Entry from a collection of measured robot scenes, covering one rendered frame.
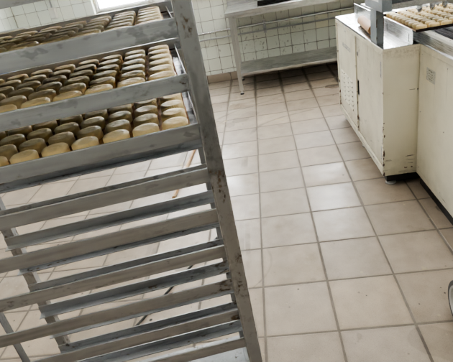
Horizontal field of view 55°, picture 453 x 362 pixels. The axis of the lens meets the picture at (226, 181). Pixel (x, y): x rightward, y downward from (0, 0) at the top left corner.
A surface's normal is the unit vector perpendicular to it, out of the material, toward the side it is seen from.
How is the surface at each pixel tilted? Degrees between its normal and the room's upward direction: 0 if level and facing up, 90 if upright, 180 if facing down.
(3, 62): 90
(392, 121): 90
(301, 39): 90
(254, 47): 90
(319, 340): 0
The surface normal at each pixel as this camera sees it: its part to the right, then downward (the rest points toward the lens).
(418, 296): -0.17, -0.87
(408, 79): -0.03, 0.47
